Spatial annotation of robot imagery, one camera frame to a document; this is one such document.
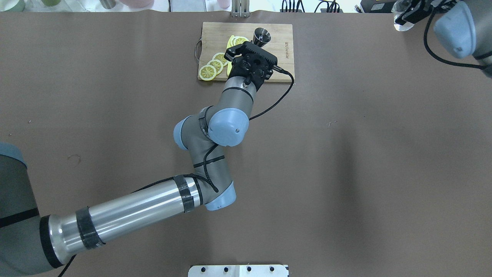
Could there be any aluminium frame post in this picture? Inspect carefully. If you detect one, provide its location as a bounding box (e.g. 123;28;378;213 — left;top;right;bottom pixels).
231;0;251;18

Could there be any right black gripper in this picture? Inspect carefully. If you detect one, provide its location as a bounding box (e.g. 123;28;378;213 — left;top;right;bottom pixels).
403;0;434;24

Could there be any end row lemon slice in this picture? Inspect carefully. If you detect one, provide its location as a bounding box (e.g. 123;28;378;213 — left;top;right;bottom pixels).
198;65;217;81

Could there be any wooden cutting board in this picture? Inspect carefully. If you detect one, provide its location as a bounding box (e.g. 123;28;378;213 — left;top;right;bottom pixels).
196;22;295;80

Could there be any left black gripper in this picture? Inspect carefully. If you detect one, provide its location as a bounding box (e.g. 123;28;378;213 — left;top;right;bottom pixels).
225;42;278;91

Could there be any pink bowl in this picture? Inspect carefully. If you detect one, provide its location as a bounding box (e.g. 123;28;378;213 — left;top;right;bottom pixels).
120;0;154;8

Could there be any small clear glass cup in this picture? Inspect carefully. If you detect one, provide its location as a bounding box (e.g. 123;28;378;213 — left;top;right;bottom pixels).
392;0;414;32

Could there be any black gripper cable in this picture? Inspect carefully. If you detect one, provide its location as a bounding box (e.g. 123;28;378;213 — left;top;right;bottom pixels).
248;66;295;121

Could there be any lemon slice beside knife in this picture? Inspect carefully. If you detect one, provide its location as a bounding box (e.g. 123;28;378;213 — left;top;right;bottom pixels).
231;36;250;46

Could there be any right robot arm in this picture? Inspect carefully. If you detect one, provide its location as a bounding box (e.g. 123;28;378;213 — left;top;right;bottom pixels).
392;0;492;78

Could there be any steel double jigger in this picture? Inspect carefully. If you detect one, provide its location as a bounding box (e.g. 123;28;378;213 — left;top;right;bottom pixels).
251;27;272;48

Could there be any pink cup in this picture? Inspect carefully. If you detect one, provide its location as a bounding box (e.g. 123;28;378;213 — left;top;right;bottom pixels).
217;0;232;10

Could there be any middle row lemon slice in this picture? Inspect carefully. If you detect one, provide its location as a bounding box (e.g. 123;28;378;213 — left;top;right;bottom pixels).
207;58;224;75

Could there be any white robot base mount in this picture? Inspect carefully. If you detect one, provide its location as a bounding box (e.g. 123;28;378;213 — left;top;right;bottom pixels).
188;264;290;277

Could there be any yellow plastic knife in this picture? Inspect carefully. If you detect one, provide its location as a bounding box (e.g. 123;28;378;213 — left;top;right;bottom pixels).
226;35;235;77

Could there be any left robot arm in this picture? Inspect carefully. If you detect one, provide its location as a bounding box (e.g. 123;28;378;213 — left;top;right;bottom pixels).
1;42;284;277

